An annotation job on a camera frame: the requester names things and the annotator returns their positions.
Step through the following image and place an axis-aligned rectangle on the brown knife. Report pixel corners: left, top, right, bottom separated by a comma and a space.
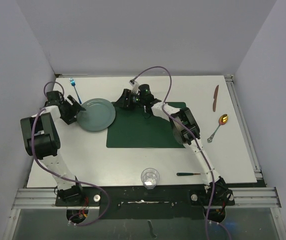
212, 85, 219, 113

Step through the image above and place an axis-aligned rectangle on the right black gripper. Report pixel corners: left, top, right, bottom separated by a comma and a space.
113, 89, 145, 109

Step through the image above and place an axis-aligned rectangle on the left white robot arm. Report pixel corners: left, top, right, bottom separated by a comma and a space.
20, 90, 86, 206

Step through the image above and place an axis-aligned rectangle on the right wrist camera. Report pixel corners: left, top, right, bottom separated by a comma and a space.
138, 84, 154, 101

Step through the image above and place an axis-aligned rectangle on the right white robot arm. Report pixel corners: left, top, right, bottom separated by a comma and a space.
112, 88, 234, 205

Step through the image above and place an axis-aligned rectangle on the aluminium right side rail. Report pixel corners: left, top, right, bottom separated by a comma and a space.
224, 75, 263, 180

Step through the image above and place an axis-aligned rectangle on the blue metallic fork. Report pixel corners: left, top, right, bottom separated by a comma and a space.
69, 77, 82, 105

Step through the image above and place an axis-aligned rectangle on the clear drinking glass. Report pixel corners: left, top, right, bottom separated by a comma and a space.
140, 168, 160, 190

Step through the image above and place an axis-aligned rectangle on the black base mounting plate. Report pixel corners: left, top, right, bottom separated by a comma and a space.
55, 185, 235, 223

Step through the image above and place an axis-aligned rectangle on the dark green placemat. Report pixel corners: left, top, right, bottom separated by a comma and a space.
106, 107, 184, 149

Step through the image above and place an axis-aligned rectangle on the gold spoon green handle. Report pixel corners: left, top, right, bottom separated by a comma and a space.
207, 113, 229, 143

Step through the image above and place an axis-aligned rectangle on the gold fork green handle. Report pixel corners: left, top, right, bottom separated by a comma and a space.
176, 172, 204, 177

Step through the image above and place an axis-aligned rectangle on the grey-blue round plate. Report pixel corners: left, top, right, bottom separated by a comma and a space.
76, 98, 116, 133

